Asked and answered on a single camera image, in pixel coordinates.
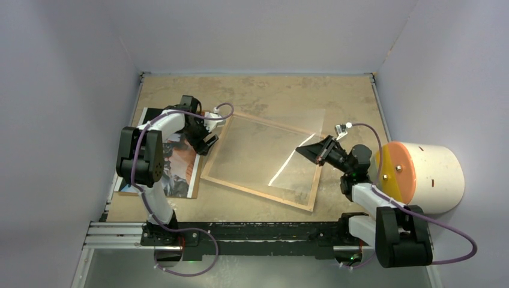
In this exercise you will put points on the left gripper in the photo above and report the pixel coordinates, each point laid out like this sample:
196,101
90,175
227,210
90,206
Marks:
200,146

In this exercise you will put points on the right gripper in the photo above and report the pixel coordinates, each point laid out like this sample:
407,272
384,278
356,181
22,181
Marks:
318,152

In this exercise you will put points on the glossy photo print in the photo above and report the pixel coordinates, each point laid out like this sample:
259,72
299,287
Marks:
179,171

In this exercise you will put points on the wooden picture frame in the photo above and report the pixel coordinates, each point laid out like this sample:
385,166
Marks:
214,175

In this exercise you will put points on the clear acrylic sheet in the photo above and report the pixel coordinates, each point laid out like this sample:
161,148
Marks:
270,155

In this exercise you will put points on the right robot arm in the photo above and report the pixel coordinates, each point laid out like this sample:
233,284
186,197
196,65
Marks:
389,226

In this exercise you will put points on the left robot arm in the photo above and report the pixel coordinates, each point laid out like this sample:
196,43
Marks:
159,211

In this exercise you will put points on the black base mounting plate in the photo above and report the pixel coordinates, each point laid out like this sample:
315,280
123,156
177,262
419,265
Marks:
321,240

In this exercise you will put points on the white cylinder with orange face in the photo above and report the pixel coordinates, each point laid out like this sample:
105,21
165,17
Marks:
429,176

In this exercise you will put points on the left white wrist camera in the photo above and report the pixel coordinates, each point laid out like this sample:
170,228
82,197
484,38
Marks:
213,119

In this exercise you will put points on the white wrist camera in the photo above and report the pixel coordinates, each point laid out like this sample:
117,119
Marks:
342,130
213,119

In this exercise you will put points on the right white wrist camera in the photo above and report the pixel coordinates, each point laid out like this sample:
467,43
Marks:
342,130

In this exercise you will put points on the aluminium rail frame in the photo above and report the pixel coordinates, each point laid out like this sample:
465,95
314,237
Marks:
113,257

